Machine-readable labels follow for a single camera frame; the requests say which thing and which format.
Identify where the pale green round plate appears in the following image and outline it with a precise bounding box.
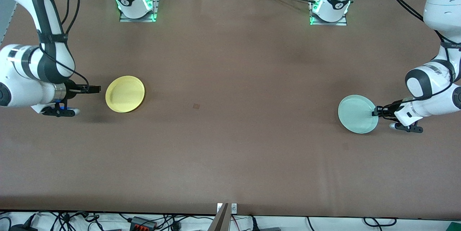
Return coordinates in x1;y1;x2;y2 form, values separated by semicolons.
337;94;379;134

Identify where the yellow round plate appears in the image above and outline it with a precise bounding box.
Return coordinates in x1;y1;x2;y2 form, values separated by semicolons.
105;75;146;113

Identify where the black orange power strip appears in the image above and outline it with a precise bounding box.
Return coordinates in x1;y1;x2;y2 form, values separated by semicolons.
130;217;158;231

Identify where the table cover sheet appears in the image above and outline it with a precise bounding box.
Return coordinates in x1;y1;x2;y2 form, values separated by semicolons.
0;0;461;221

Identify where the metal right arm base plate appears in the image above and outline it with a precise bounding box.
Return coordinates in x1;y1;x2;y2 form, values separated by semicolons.
120;0;159;22

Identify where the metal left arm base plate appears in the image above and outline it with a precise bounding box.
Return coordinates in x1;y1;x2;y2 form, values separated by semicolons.
310;0;348;26

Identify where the looped black cable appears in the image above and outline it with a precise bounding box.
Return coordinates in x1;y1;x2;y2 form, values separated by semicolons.
363;217;397;227

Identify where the thin red wire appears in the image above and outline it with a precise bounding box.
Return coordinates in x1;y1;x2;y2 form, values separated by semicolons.
230;215;251;226

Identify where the grey camera stand post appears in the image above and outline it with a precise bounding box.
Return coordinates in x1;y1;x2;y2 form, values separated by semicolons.
207;203;231;231

